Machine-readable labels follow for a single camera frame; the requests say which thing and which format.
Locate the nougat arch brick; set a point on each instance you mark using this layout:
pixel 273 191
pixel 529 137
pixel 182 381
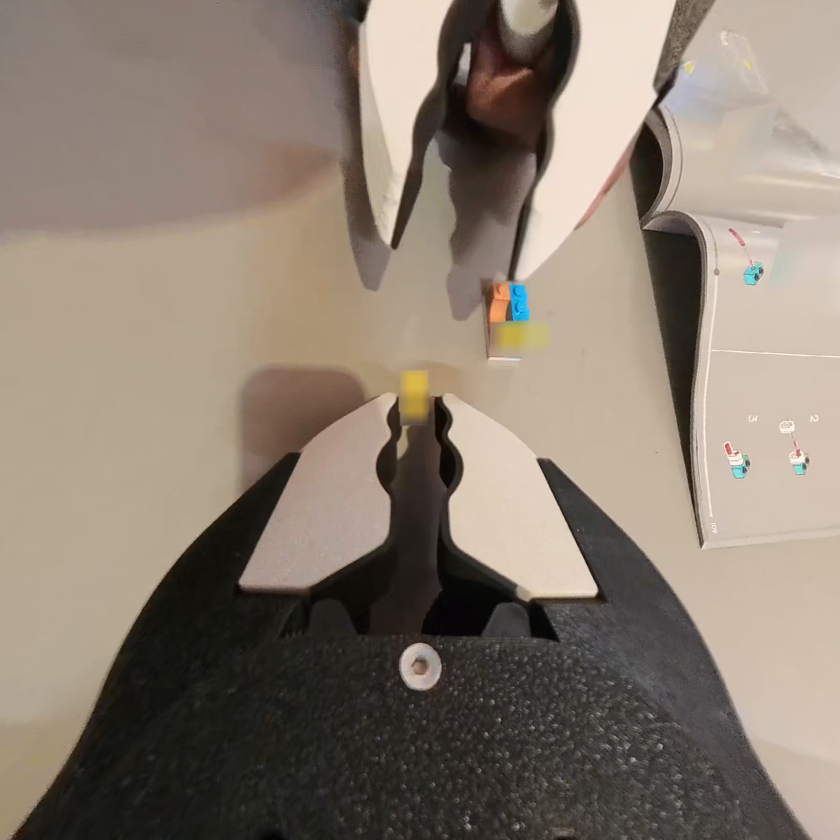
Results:
pixel 499 303

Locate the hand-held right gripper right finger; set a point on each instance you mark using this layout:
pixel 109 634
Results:
pixel 518 525

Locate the yellow toy plate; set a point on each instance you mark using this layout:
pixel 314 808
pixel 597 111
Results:
pixel 522 334
pixel 415 397

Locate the person's left hand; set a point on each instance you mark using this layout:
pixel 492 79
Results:
pixel 505 92

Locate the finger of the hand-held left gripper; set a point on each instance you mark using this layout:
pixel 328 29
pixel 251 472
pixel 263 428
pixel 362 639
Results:
pixel 610 98
pixel 394 98

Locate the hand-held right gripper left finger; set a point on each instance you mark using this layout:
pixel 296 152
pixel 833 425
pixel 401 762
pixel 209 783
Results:
pixel 315 518

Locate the grey instruction booklet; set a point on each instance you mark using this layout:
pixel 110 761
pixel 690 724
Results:
pixel 768 361

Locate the grey desk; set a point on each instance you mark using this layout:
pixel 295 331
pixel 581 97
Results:
pixel 131 328

